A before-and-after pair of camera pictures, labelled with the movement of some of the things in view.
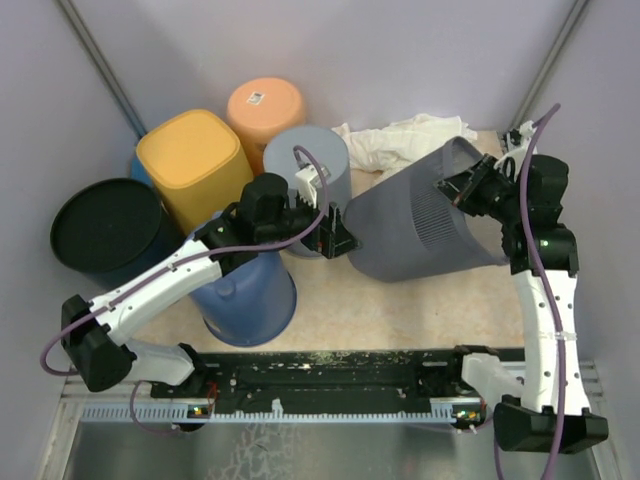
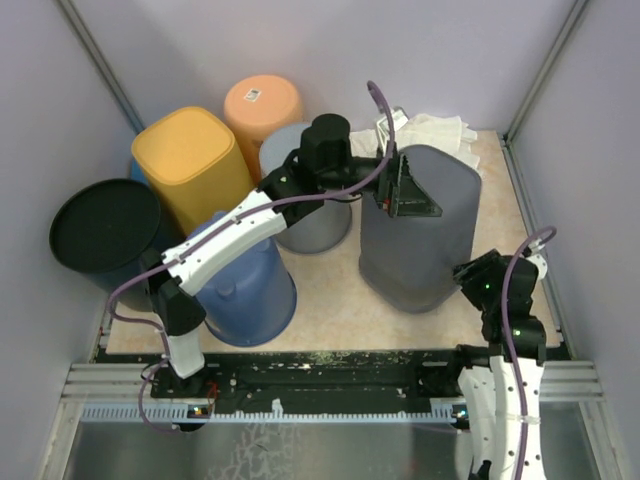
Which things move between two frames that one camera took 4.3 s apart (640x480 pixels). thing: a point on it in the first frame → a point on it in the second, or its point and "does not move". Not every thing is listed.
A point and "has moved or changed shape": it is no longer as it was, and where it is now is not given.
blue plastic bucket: x=252 y=303 does not move
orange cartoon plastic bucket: x=261 y=108 does not move
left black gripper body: x=325 y=240 → x=386 y=189
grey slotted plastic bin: x=406 y=229 has moved or changed shape
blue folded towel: x=138 y=171 does not move
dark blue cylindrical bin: x=110 y=228 does not move
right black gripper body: x=487 y=190 → x=476 y=281
